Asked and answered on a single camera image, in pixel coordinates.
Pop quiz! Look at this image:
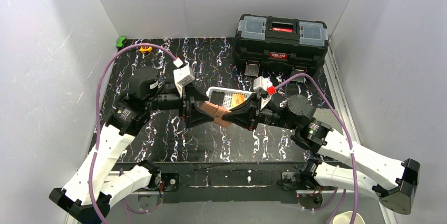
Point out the orange credit card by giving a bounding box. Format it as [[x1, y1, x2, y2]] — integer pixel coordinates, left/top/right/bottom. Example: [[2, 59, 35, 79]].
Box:
[[231, 93, 245, 109]]

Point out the brown leather card holder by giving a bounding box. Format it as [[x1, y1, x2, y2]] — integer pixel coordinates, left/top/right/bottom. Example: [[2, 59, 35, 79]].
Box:
[[201, 101, 232, 129]]

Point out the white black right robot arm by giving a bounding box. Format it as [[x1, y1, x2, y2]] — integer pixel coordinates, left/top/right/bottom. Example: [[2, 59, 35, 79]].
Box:
[[222, 94, 420, 215]]

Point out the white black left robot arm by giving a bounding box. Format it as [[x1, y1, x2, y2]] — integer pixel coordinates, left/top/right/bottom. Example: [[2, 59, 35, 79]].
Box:
[[49, 66, 213, 223]]

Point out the black credit card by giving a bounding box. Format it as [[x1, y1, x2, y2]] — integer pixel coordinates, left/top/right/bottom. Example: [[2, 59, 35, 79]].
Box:
[[210, 91, 225, 106]]

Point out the white plastic basket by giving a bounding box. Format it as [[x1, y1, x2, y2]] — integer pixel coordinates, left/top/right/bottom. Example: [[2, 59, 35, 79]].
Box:
[[206, 87, 252, 110]]

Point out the yellow tape measure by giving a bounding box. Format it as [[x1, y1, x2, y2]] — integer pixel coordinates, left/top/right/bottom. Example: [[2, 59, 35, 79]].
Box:
[[139, 46, 152, 54]]

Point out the black red toolbox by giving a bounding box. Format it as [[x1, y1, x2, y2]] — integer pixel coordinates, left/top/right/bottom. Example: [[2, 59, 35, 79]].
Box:
[[232, 14, 329, 77]]

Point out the green small device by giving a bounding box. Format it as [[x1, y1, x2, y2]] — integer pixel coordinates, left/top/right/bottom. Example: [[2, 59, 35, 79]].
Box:
[[115, 36, 127, 50]]

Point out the white plastic cup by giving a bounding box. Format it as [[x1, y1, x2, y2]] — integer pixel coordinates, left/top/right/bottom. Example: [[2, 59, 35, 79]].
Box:
[[328, 211, 365, 224]]

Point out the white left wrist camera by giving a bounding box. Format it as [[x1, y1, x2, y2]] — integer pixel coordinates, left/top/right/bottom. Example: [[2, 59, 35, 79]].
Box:
[[173, 66, 195, 95]]

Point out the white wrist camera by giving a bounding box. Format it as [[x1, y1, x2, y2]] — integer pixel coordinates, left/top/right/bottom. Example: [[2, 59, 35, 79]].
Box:
[[253, 76, 276, 98], [173, 66, 195, 95]]

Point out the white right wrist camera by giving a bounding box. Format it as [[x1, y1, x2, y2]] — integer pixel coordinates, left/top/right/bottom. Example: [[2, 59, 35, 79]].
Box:
[[253, 76, 276, 98]]

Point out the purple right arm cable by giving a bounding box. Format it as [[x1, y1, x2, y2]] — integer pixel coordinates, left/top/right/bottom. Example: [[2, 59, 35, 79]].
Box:
[[267, 73, 358, 224]]

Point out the aluminium frame rail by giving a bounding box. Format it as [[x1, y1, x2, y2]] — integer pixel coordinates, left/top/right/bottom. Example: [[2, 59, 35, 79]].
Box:
[[66, 46, 397, 224]]

